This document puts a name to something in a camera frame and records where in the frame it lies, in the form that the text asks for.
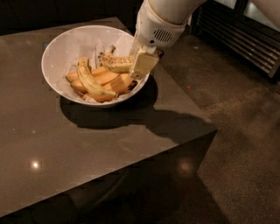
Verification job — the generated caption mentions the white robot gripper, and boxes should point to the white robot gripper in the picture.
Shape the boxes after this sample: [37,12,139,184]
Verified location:
[129,0,187,80]

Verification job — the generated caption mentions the spotted yellow banana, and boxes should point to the spotted yellow banana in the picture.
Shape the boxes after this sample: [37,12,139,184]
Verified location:
[98,53,133,73]

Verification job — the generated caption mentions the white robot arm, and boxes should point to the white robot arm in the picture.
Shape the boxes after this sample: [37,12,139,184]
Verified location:
[130,0,280,82]

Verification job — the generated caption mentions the orange banana bunch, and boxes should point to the orange banana bunch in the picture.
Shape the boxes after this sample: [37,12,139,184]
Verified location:
[66,66,137,103]

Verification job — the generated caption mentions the white bowl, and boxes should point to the white bowl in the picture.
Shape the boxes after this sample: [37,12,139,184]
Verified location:
[41,25,150,108]

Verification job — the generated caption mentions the curved yellow banana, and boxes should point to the curved yellow banana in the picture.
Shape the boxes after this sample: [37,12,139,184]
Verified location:
[76,57,116,96]

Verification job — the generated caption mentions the white paper bowl liner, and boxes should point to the white paper bowl liner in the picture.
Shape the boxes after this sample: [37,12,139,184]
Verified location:
[59,35,139,106]

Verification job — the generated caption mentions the black floor vent grille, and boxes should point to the black floor vent grille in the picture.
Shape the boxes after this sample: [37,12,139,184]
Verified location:
[192,0,280,82]

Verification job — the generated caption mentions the dark cabinet fronts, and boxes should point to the dark cabinet fronts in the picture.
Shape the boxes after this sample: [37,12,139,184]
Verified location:
[0,0,144,35]

